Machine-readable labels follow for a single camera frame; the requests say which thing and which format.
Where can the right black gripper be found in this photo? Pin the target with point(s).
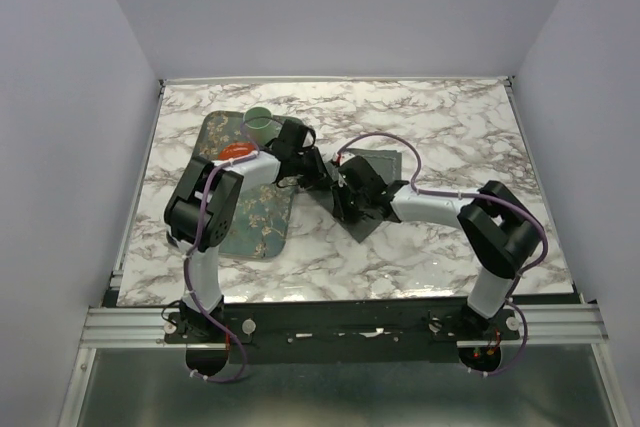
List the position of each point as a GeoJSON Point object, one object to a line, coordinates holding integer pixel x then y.
{"type": "Point", "coordinates": [339, 189]}

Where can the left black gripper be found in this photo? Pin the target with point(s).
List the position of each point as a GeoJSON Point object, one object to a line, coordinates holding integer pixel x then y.
{"type": "Point", "coordinates": [319, 178]}

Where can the grey cloth napkin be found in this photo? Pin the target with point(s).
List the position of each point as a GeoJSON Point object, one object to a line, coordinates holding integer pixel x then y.
{"type": "Point", "coordinates": [388, 163]}

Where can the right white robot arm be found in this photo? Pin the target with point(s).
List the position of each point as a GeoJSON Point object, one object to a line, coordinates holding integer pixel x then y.
{"type": "Point", "coordinates": [500, 230]}

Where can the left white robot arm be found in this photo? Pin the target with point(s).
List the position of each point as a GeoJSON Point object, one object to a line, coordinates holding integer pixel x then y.
{"type": "Point", "coordinates": [200, 211]}

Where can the pale green cup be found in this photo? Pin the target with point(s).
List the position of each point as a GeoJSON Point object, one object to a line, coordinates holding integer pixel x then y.
{"type": "Point", "coordinates": [260, 125]}

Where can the red saucer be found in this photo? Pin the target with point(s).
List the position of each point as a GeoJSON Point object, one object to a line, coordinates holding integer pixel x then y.
{"type": "Point", "coordinates": [236, 150]}

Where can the green floral tray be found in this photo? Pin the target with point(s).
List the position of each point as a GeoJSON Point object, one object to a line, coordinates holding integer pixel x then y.
{"type": "Point", "coordinates": [261, 218]}

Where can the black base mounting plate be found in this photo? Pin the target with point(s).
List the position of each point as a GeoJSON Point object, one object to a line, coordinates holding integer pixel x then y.
{"type": "Point", "coordinates": [435, 329]}

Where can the aluminium frame rail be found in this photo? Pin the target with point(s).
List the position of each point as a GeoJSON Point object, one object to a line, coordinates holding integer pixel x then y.
{"type": "Point", "coordinates": [124, 328]}

